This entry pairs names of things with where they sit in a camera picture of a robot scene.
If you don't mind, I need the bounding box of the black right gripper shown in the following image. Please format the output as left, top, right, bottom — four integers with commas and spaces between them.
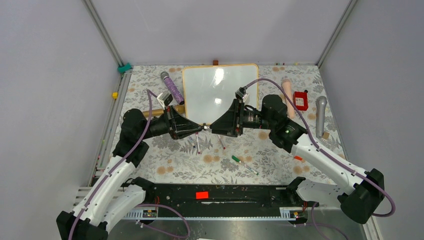
210, 98, 275, 138

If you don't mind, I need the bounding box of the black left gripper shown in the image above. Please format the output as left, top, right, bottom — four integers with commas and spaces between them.
139, 105, 202, 140

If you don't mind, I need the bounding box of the yellow framed whiteboard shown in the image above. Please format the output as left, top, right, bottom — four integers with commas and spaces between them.
182, 63, 259, 125

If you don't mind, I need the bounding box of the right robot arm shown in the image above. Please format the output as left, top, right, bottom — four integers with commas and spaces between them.
210, 94, 385, 224

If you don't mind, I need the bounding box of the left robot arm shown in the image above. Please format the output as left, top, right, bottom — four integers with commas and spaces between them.
56, 106, 203, 240

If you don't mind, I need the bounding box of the magenta capped white marker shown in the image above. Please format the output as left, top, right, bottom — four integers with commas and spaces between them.
195, 132, 201, 155

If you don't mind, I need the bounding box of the red capped white marker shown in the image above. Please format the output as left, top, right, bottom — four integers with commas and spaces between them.
217, 135, 226, 150

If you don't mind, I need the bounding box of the green capped white marker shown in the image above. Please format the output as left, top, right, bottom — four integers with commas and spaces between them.
231, 155, 259, 176

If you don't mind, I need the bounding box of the floral table mat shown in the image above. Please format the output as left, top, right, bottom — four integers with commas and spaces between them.
97, 65, 345, 185

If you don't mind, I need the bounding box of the purple glitter microphone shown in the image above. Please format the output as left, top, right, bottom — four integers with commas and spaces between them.
160, 71, 185, 105

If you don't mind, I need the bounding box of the red tape label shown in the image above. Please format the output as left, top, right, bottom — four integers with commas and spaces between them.
195, 191, 209, 200

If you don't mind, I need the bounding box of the pink beige microphone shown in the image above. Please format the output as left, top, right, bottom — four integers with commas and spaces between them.
281, 78, 295, 120

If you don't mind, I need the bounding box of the red box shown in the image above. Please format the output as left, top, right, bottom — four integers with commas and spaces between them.
293, 90, 309, 111

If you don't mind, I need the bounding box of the teal corner clip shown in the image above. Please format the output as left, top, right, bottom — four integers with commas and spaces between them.
117, 62, 133, 74

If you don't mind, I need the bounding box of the silver microphone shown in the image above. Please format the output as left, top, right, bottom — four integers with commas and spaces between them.
315, 96, 328, 138

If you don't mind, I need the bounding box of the wooden small cube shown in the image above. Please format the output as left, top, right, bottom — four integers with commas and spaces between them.
322, 132, 330, 140

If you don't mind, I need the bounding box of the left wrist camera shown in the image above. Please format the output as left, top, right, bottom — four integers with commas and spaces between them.
156, 92, 173, 109

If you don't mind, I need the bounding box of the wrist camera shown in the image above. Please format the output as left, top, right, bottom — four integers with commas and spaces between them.
156, 92, 173, 109
235, 87, 250, 105

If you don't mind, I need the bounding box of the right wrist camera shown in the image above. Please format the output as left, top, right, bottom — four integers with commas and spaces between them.
235, 87, 250, 105

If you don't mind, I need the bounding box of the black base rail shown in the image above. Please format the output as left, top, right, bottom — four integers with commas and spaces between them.
128, 177, 314, 219

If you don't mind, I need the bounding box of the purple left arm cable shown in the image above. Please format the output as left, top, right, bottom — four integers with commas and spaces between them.
67, 88, 191, 240

